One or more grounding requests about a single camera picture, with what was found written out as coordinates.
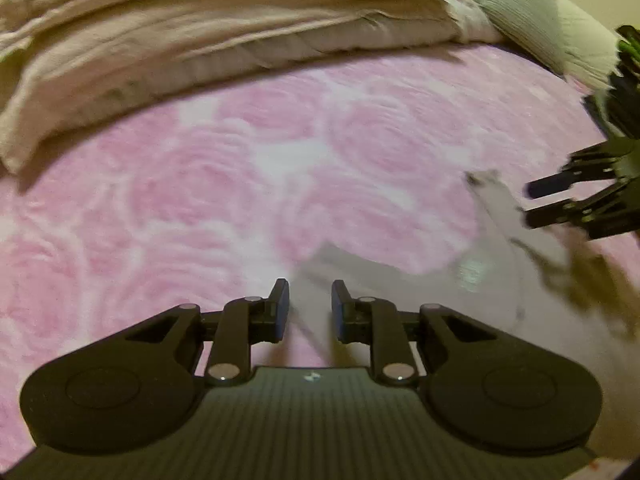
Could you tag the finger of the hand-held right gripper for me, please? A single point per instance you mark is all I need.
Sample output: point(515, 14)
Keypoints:
point(547, 184)
point(550, 216)

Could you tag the pink floral blanket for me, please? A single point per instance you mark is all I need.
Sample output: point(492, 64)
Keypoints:
point(200, 185)

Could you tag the white garment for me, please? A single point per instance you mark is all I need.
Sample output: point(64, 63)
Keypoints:
point(500, 300)

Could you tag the grey-green pillow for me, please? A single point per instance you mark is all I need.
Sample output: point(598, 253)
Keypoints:
point(520, 5)

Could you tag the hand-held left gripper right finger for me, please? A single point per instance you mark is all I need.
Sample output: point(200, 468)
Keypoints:
point(340, 306)

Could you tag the beige folded quilt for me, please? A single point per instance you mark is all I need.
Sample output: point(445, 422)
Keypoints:
point(200, 20)

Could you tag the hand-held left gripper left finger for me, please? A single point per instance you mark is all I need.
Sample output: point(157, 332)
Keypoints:
point(280, 306)

